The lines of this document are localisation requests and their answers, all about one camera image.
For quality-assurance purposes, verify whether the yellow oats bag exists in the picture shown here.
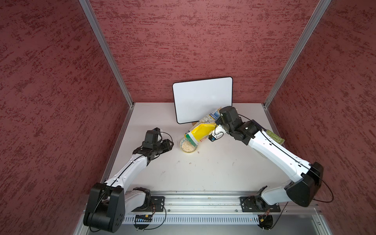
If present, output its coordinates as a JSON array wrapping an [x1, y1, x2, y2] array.
[[185, 108, 221, 146]]

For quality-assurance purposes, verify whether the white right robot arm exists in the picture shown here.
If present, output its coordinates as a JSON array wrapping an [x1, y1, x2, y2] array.
[[209, 106, 324, 211]]

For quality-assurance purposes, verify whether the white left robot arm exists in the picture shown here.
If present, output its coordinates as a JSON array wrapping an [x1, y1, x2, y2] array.
[[83, 127, 174, 233]]

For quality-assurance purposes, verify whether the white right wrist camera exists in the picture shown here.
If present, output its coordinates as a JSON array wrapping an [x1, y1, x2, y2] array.
[[208, 126, 226, 142]]

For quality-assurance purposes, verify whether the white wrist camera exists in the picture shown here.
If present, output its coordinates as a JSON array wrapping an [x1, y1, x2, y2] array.
[[208, 126, 226, 142], [153, 127, 163, 142]]

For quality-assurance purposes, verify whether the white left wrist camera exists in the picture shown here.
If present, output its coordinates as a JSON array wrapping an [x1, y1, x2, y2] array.
[[153, 127, 163, 142]]

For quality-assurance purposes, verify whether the white board black frame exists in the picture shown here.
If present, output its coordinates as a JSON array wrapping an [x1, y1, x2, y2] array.
[[172, 77, 233, 124]]

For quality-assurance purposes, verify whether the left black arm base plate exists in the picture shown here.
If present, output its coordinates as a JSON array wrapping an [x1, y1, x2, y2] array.
[[133, 196, 165, 213]]

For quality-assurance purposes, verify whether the aluminium mounting rail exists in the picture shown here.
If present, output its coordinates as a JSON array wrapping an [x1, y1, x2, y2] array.
[[123, 190, 319, 215]]

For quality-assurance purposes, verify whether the left black base cable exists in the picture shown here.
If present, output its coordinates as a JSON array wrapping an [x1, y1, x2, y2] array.
[[133, 205, 167, 231]]

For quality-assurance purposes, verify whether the black base cable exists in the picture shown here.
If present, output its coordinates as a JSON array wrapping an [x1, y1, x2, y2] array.
[[258, 202, 288, 230], [133, 205, 167, 231]]

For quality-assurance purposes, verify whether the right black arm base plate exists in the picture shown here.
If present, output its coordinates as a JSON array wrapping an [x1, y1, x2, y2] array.
[[240, 196, 281, 213]]

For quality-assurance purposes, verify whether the right black base cable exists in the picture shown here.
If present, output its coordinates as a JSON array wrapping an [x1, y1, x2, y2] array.
[[258, 202, 288, 230]]

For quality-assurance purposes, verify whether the right aluminium corner post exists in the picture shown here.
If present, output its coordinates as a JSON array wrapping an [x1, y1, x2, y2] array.
[[262, 0, 333, 108]]

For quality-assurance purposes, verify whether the aluminium corner post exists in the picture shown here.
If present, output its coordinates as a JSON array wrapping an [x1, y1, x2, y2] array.
[[262, 0, 333, 108], [79, 0, 134, 109]]

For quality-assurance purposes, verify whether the left aluminium corner post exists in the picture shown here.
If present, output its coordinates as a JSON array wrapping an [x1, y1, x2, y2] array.
[[79, 0, 134, 109]]

